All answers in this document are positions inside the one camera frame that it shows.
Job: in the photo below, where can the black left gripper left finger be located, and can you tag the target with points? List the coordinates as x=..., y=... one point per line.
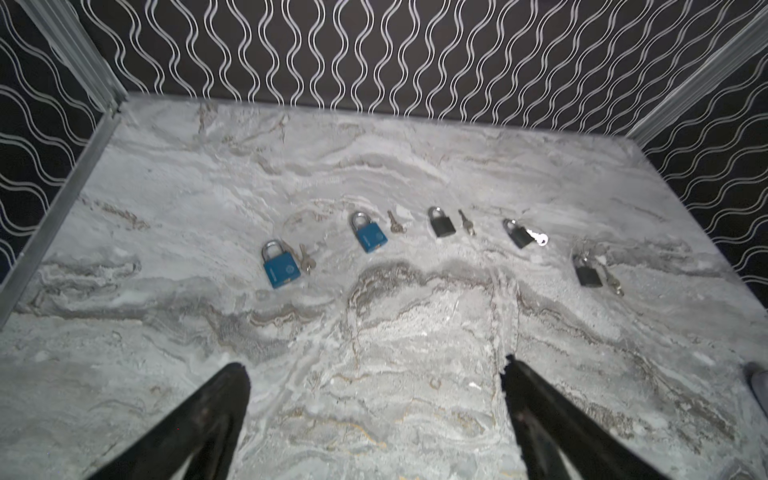
x=200, y=435

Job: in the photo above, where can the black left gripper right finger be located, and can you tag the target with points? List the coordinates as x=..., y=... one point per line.
x=548, y=427

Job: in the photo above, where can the blue padlock with key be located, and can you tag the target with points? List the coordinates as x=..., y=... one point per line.
x=279, y=264

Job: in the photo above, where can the grey oval felt pad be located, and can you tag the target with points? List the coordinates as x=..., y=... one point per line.
x=757, y=377

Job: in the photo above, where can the black padlock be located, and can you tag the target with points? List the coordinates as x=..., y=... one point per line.
x=586, y=273
x=441, y=224
x=517, y=233

